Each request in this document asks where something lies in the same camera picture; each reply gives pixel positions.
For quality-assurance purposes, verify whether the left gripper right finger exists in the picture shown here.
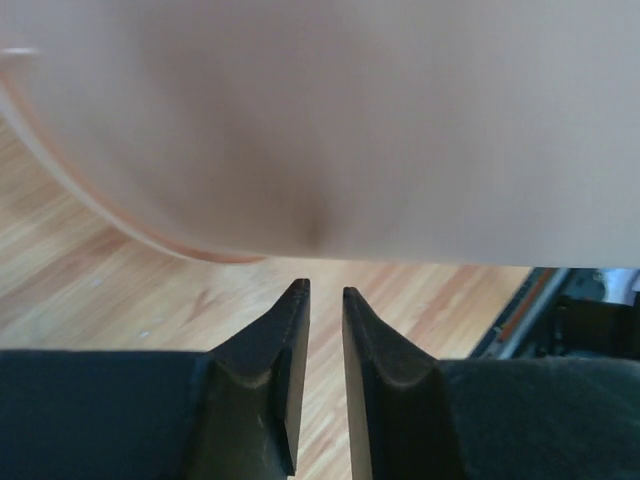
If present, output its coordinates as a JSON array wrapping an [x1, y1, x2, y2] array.
[[342, 287, 639, 479]]

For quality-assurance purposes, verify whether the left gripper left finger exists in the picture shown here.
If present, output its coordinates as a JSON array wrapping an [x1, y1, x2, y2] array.
[[1, 279, 310, 479]]

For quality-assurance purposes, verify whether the orange plastic bucket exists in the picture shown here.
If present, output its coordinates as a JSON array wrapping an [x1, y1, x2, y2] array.
[[1, 1, 639, 267]]

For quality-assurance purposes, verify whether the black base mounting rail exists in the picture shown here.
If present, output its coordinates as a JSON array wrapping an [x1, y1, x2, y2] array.
[[469, 267, 639, 360]]

